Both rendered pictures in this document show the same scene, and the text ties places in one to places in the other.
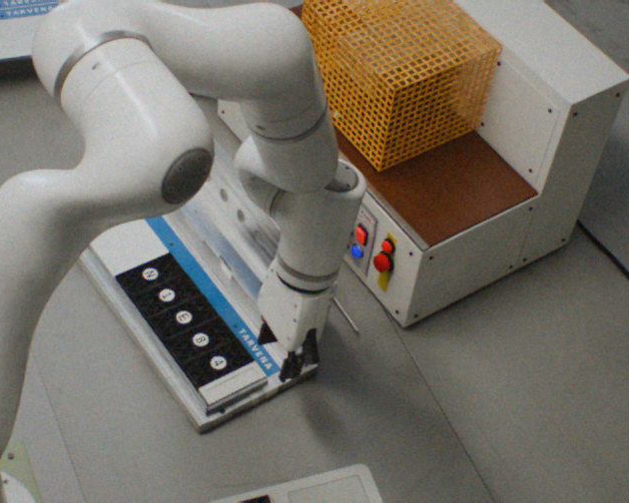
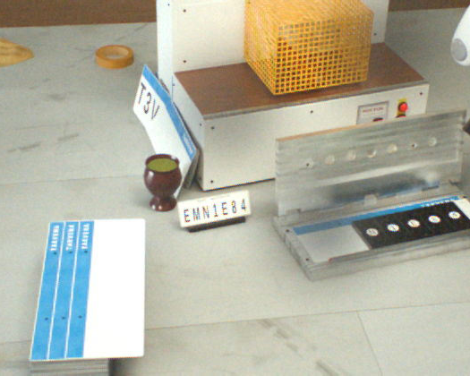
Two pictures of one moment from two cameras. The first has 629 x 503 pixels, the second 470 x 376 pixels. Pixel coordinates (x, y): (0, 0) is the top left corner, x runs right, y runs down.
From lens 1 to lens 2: 218 cm
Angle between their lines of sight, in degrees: 53
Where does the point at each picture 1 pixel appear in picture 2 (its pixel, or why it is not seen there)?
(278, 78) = not seen: outside the picture
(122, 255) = (347, 246)
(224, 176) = (347, 142)
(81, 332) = (411, 280)
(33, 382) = (457, 307)
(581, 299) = not seen: hidden behind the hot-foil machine
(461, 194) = (382, 63)
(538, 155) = (378, 19)
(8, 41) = (123, 251)
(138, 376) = (452, 260)
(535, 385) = not seen: hidden behind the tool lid
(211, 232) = (351, 190)
